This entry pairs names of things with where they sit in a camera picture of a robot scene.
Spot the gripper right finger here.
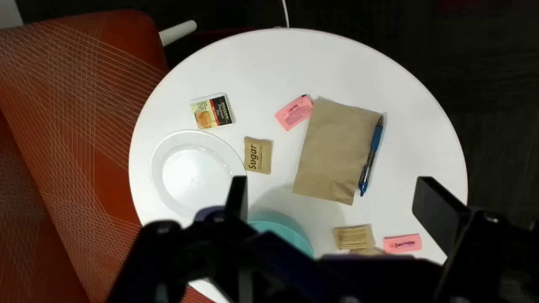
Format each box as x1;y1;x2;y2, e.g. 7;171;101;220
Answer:
412;177;539;303

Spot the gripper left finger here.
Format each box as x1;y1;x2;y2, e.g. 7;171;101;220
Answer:
107;175;320;303

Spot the teal bowl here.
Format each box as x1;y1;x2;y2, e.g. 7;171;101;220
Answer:
248;210;315;259

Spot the blue pen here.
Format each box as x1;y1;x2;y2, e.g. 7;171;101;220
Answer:
358;115;385;197

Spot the pink sweetener packet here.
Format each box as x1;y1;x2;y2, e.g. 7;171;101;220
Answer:
275;94;314;131
383;234;423;254

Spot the white plate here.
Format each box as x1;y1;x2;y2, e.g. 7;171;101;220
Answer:
150;129;247;218

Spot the brown sugar packet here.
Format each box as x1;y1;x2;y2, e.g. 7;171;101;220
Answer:
243;136;273;175
333;224;376;252

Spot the tea bag packet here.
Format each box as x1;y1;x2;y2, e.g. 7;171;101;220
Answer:
190;93;235;130

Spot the brown paper napkin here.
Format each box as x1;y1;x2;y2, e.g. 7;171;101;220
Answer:
292;98;382;206

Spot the orange patterned chair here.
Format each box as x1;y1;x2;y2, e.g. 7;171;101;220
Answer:
0;9;219;303

